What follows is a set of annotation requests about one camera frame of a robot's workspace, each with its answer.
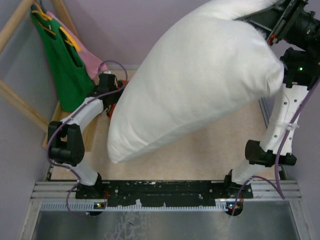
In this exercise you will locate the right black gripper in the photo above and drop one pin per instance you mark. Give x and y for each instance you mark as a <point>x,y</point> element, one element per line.
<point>273,21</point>

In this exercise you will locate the white pillow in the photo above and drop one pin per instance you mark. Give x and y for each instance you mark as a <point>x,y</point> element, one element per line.
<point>205,66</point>

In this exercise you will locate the orange patterned pillowcase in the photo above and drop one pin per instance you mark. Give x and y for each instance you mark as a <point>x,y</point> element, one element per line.
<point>110,110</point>

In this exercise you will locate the yellow clothes hanger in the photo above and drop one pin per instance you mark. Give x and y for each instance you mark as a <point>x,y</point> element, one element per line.
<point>68,38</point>

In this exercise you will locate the green tank top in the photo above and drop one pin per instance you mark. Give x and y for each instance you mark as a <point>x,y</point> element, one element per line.
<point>71,80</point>

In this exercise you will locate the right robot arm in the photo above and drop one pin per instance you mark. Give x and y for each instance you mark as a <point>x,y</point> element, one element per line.
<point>301,77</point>

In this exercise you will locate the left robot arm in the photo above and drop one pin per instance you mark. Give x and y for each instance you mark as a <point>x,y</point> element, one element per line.
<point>65,144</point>

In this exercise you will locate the pink shirt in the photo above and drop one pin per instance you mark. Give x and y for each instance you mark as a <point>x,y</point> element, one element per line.
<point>91,62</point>

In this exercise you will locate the teal clothes hanger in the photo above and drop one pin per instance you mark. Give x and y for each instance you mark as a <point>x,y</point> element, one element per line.
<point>40,3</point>

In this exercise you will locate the wooden clothes rack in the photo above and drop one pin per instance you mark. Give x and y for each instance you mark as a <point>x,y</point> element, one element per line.
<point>24,70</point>

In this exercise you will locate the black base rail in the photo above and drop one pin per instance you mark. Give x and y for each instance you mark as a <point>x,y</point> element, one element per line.
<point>159,195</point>

